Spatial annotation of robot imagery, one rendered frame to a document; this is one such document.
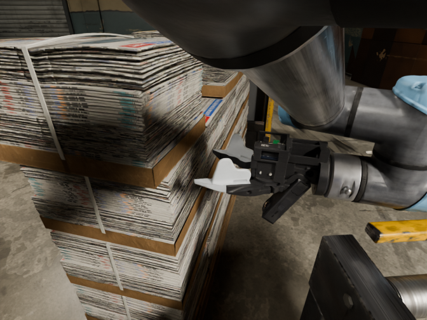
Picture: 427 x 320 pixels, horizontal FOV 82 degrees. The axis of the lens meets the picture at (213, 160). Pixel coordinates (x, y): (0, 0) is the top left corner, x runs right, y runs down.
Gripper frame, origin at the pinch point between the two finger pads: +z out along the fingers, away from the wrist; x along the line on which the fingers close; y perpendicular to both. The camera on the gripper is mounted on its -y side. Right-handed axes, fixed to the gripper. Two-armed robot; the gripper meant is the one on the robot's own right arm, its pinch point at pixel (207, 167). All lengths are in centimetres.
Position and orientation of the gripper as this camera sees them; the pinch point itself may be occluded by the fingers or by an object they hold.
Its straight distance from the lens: 46.3
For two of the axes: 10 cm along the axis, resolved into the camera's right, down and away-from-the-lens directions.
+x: -2.7, 4.7, -8.4
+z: -9.6, -1.3, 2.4
